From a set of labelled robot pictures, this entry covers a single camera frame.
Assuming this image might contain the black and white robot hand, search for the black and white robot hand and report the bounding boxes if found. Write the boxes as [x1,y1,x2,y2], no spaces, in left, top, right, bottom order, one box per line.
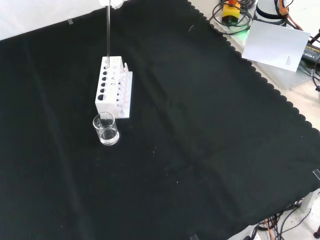
[98,0,125,10]

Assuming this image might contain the clear glass rod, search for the clear glass rod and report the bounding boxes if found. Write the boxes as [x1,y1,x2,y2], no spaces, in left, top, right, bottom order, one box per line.
[106,4,112,69]

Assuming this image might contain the white test tube rack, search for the white test tube rack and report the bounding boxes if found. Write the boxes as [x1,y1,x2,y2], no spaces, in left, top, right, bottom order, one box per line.
[94,56,134,119]

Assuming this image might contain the yellow stop button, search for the yellow stop button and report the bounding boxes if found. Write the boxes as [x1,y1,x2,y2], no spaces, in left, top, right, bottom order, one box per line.
[221,0,242,26]

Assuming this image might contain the clear glass beaker with water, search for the clear glass beaker with water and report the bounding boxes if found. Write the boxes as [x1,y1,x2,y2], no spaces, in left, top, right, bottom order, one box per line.
[92,111,120,146]

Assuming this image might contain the black bench cloth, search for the black bench cloth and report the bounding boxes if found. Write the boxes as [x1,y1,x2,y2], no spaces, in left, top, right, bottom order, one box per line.
[0,0,320,240]

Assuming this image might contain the pale board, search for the pale board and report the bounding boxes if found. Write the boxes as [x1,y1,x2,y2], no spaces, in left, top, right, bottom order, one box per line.
[241,19,312,73]

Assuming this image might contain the black power adapter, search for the black power adapter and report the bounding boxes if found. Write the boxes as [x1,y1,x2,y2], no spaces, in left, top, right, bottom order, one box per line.
[301,41,320,64]

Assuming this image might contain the grey metal table leg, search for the grey metal table leg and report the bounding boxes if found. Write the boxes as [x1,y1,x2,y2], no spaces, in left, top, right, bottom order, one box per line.
[300,187,320,213]

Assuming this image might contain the orange cable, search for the orange cable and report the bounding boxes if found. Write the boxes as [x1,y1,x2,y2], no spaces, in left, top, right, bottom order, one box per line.
[274,0,305,32]

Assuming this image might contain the black cable bundle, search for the black cable bundle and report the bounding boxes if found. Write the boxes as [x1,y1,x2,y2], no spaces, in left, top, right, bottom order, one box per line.
[251,202,320,240]

